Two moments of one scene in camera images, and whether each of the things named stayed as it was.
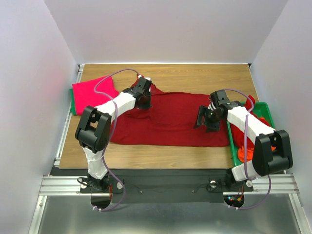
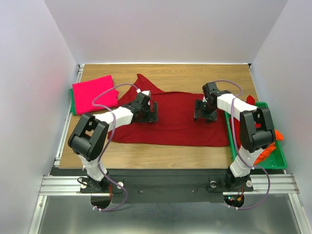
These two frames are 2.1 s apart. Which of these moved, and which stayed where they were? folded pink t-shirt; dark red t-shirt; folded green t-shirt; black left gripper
Moved: black left gripper
Stayed: folded pink t-shirt; dark red t-shirt; folded green t-shirt
